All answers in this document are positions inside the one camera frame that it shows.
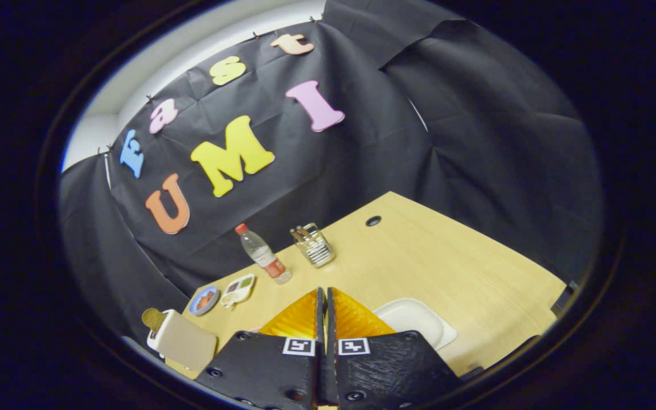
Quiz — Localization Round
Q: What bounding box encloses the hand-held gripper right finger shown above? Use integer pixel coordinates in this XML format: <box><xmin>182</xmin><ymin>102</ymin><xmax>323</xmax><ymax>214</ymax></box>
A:
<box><xmin>327</xmin><ymin>287</ymin><xmax>462</xmax><ymax>410</ymax></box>

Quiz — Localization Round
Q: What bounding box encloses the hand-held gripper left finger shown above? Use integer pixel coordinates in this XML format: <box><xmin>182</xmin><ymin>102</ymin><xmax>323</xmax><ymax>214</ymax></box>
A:
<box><xmin>196</xmin><ymin>287</ymin><xmax>326</xmax><ymax>410</ymax></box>

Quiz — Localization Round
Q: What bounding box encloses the brown bread slice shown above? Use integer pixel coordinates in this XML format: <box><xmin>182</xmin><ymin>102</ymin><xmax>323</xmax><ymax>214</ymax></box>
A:
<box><xmin>141</xmin><ymin>307</ymin><xmax>168</xmax><ymax>334</ymax></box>

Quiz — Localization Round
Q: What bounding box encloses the white square plate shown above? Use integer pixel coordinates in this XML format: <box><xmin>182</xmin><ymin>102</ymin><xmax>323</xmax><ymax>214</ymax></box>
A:
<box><xmin>372</xmin><ymin>298</ymin><xmax>457</xmax><ymax>351</ymax></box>

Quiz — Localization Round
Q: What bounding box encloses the white toaster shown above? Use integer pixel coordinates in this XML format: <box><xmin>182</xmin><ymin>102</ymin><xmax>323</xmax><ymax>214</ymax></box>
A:
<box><xmin>146</xmin><ymin>309</ymin><xmax>218</xmax><ymax>374</ymax></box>

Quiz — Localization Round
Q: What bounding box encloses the white compartment dish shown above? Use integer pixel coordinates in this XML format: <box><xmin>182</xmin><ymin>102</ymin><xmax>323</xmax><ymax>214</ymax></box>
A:
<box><xmin>220</xmin><ymin>273</ymin><xmax>256</xmax><ymax>309</ymax></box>

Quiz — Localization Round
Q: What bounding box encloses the blue plate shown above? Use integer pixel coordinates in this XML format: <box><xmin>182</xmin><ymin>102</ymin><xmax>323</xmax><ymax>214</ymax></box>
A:
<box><xmin>188</xmin><ymin>285</ymin><xmax>220</xmax><ymax>317</ymax></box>

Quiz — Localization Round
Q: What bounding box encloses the clear bottle with red cap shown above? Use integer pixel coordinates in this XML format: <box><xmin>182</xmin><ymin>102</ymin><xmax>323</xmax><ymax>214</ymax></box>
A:
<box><xmin>235</xmin><ymin>223</ymin><xmax>293</xmax><ymax>285</ymax></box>

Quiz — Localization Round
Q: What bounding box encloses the wire mesh utensil holder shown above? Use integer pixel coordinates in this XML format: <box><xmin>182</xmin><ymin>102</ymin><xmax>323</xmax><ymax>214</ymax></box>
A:
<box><xmin>290</xmin><ymin>223</ymin><xmax>337</xmax><ymax>269</ymax></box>

